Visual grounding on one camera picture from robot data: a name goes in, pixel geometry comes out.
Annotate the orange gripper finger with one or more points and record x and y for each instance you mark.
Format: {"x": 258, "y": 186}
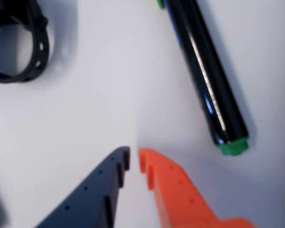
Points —
{"x": 180, "y": 202}

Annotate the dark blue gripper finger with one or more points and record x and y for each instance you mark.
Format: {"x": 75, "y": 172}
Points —
{"x": 90, "y": 202}

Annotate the black marker with green cap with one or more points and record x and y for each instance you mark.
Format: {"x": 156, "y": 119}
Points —
{"x": 199, "y": 71}

